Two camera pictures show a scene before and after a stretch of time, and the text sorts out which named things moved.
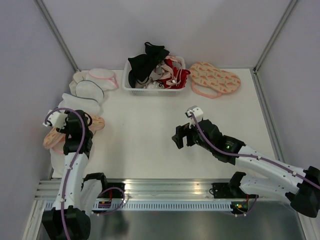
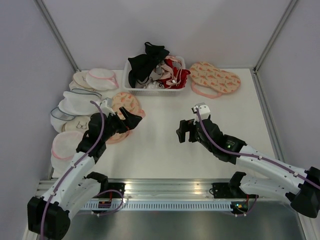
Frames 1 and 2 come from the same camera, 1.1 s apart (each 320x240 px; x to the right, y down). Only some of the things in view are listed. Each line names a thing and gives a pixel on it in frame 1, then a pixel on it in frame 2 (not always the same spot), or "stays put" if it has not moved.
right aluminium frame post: x=278 y=29 stays put
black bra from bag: x=142 y=65 stays put
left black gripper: x=65 y=129 to x=131 y=121
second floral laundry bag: x=221 y=81 stays put
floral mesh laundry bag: x=55 y=137 to x=132 y=104
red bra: x=178 y=79 stays put
